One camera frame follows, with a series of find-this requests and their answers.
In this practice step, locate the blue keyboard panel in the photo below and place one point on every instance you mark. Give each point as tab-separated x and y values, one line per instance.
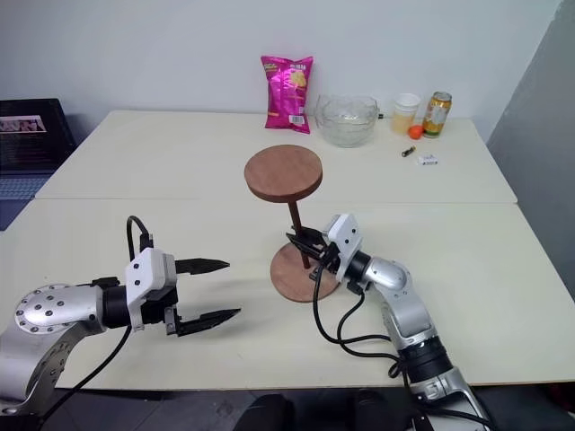
15	193

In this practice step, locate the round wooden base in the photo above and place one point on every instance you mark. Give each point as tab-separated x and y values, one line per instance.
292	278

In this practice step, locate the pink chip bag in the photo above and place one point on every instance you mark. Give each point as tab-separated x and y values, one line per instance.
287	94

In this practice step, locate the yellow green drink can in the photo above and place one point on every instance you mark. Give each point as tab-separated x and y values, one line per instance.
436	114

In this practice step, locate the black display screen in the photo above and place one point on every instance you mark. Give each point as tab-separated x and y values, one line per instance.
27	134

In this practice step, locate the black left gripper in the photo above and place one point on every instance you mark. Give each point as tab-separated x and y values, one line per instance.
157	305

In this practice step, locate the plastic cup with white lid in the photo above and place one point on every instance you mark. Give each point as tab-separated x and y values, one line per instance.
404	114

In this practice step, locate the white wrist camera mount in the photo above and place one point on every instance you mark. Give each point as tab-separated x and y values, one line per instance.
144	274
343	238

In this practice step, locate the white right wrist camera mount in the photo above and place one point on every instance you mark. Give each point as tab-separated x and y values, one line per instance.
343	238

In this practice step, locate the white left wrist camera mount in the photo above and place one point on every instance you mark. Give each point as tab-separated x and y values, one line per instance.
144	274

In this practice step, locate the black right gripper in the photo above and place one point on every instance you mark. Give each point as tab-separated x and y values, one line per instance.
330	260

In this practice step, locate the small orange fruit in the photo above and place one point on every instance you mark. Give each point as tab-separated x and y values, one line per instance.
416	131

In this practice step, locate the clear glass bowl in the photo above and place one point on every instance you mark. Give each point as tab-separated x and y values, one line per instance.
346	121

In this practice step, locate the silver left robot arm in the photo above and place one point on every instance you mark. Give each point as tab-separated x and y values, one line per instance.
54	310

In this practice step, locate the small white box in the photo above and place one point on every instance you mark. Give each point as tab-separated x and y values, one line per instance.
428	159

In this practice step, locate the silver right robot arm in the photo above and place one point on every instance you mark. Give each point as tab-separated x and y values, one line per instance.
404	305

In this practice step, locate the wooden pole with round disc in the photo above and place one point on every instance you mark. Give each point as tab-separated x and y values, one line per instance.
283	173

